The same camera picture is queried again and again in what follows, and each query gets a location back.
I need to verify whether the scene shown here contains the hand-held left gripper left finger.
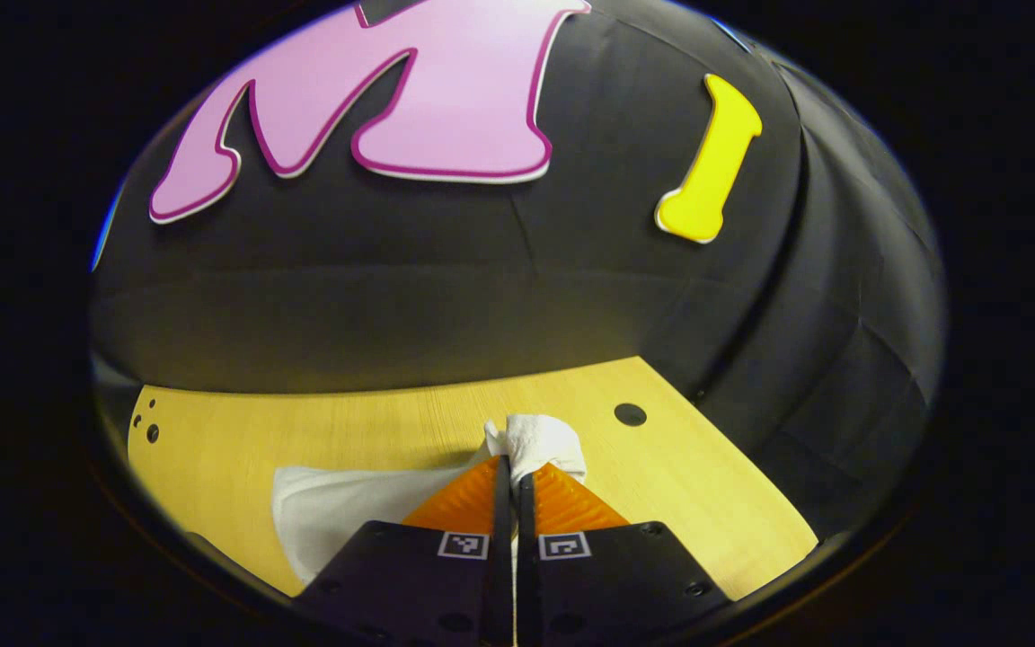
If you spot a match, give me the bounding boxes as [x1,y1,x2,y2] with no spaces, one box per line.
[293,455,516,647]

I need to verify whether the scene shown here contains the white jeans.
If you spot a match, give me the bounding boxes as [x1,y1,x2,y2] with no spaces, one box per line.
[271,413,588,587]

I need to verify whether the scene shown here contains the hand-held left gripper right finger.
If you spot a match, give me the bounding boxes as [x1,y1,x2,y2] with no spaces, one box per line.
[517,463,734,647]

